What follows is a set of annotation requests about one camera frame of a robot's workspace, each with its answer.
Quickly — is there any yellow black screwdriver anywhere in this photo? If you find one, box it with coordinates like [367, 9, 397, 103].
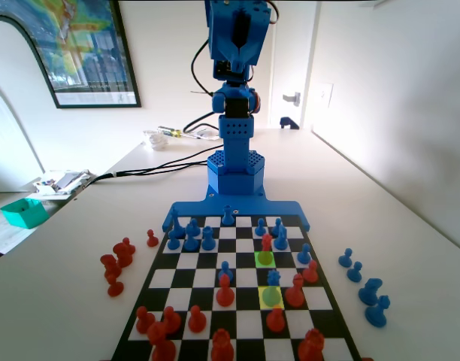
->
[156, 125, 186, 138]

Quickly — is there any red queen chess piece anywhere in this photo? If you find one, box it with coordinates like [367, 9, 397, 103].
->
[260, 232, 275, 266]

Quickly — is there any tall blue chess piece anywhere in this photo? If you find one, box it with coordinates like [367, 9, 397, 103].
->
[365, 295, 391, 329]
[170, 208, 185, 237]

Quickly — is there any framed map poster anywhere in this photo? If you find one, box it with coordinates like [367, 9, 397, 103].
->
[0, 0, 143, 110]

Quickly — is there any black white chessboard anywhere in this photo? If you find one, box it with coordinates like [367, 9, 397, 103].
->
[109, 214, 363, 361]

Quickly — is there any white crumpled object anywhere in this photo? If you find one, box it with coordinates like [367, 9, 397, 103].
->
[142, 129, 169, 151]

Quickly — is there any green plastic box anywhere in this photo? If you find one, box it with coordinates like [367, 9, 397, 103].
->
[0, 198, 50, 230]

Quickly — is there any blue bishop chess piece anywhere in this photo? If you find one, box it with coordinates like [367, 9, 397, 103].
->
[182, 232, 201, 253]

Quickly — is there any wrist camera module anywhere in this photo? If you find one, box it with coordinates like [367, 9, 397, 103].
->
[213, 59, 256, 83]

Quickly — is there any blue rook chess piece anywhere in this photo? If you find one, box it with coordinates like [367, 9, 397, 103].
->
[200, 225, 216, 253]

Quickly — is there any pile of papers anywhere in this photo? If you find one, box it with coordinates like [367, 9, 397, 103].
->
[26, 168, 92, 201]

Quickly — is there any blue base plate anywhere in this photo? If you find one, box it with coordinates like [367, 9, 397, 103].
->
[162, 184, 313, 233]

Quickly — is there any red rook chess piece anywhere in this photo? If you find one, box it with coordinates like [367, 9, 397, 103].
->
[297, 328, 326, 361]

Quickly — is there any red knight chess piece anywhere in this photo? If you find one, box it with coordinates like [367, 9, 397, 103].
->
[146, 321, 177, 361]
[99, 253, 123, 286]

